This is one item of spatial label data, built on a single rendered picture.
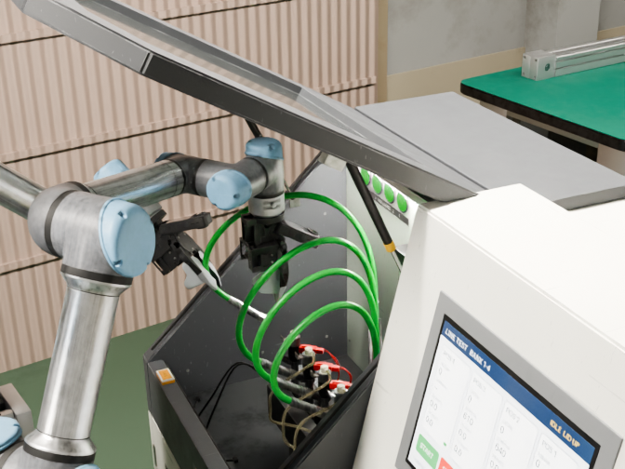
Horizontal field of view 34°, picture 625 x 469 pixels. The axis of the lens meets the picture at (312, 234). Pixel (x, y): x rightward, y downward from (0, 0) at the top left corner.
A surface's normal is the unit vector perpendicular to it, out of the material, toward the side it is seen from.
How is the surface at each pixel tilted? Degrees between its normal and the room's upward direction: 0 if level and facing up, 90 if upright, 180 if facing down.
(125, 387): 0
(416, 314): 76
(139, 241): 83
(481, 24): 90
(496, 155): 0
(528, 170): 0
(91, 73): 90
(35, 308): 90
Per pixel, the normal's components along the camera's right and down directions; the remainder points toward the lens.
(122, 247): 0.89, 0.07
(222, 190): -0.50, 0.38
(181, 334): 0.41, 0.37
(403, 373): -0.89, -0.04
